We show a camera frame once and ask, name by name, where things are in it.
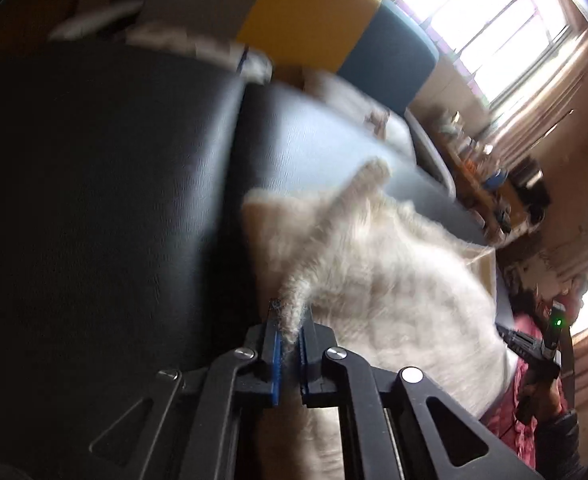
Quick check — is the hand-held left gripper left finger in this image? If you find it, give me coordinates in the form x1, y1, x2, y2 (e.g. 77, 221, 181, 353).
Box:
89, 300, 282, 480

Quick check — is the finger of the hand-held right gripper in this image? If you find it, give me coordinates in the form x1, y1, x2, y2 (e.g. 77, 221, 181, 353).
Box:
496, 326, 542, 359

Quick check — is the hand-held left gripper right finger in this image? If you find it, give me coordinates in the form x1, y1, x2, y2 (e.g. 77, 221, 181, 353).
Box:
298, 307, 539, 480

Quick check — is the white fluffy towel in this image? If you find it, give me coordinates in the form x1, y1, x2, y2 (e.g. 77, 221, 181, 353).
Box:
241, 157, 517, 480

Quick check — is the person's right forearm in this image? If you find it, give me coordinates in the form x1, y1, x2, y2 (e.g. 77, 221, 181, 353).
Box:
536, 407, 587, 480

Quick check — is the person's right hand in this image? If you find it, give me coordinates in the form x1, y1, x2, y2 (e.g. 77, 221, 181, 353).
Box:
516, 365, 567, 423

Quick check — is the cluttered wooden table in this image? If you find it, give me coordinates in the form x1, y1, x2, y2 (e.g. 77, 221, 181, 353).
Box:
409, 105, 547, 246

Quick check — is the black appliance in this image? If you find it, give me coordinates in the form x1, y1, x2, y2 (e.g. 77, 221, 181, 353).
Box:
511, 157, 545, 197

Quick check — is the sheer curtain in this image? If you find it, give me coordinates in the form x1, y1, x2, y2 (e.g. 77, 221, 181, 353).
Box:
488, 25, 588, 171

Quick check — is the black leather sofa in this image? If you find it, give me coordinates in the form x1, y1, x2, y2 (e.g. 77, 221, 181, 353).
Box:
0, 42, 519, 480

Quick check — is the blue padded panel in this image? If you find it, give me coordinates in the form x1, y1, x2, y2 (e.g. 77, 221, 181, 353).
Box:
336, 0, 439, 116

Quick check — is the large barred window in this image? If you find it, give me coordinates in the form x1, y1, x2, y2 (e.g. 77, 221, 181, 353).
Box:
396, 0, 572, 106

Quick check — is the white cloth pile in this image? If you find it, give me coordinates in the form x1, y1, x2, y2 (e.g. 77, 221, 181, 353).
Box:
124, 22, 275, 83

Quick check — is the yellow padded panel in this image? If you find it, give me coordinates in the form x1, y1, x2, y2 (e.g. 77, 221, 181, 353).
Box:
236, 0, 382, 73

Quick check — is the grey padded panel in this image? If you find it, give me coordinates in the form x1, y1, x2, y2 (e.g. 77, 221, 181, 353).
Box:
139, 0, 285, 41

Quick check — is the long white object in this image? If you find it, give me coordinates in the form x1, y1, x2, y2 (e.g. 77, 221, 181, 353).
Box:
48, 0, 145, 42

